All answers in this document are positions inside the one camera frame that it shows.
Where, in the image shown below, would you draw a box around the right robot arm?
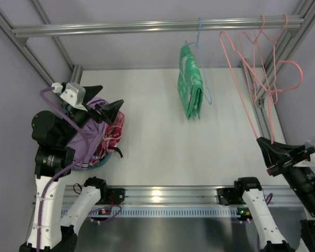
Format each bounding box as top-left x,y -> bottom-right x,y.
234,136 -> 315,251

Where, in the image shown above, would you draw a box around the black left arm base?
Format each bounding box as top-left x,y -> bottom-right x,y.
96,182 -> 125,205

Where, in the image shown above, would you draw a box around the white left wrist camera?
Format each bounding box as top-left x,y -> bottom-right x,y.
51,82 -> 87,111

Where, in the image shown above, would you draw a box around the green tie-dye trousers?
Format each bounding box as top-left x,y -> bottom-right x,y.
177,45 -> 203,119

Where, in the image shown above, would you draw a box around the perforated grey cable tray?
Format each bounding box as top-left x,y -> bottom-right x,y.
88,206 -> 250,218

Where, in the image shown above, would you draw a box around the aluminium hanging rail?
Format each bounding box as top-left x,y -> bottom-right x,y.
11,15 -> 305,38

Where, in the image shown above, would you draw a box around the left aluminium frame post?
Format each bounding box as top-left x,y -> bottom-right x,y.
0,8 -> 73,96

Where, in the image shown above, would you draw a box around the aluminium frame post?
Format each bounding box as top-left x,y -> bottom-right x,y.
0,8 -> 73,96
237,0 -> 315,148

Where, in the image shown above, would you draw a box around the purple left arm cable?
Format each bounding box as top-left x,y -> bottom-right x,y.
35,88 -> 122,250

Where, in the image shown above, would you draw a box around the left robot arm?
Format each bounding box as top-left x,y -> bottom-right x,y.
19,82 -> 123,251

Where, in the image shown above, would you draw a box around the pink camouflage trousers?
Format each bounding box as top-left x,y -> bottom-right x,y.
90,111 -> 125,166

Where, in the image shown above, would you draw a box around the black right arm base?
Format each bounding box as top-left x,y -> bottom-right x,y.
216,181 -> 244,206

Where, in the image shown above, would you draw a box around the pink wire hanger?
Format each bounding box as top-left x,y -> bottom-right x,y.
219,31 -> 304,138

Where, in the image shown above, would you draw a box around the blue wire hanger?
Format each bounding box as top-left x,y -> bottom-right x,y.
185,17 -> 213,106

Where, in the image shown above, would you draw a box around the aluminium front rail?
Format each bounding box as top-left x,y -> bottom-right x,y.
33,185 -> 305,208

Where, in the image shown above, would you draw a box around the right aluminium frame post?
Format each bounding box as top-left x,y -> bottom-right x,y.
237,0 -> 315,148

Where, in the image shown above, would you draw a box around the teal plastic laundry basket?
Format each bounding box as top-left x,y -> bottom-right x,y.
60,102 -> 112,171

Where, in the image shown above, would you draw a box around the purple trousers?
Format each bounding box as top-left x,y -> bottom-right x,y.
67,97 -> 111,169

